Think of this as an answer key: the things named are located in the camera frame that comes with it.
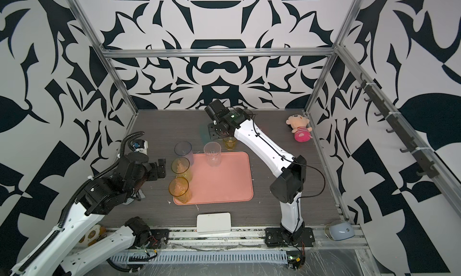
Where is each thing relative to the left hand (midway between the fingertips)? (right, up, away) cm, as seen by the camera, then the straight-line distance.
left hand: (153, 158), depth 69 cm
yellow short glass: (+29, +4, +28) cm, 40 cm away
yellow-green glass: (+6, -7, +15) cm, 18 cm away
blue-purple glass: (+8, +1, +16) cm, 18 cm away
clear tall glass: (+21, -1, +19) cm, 28 cm away
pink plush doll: (+69, +14, +36) cm, 79 cm away
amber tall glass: (+7, -15, +11) cm, 20 cm away
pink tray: (+30, -16, +23) cm, 41 cm away
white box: (+22, -28, +6) cm, 36 cm away
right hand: (+23, +10, +10) cm, 27 cm away
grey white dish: (+71, -28, +1) cm, 76 cm away
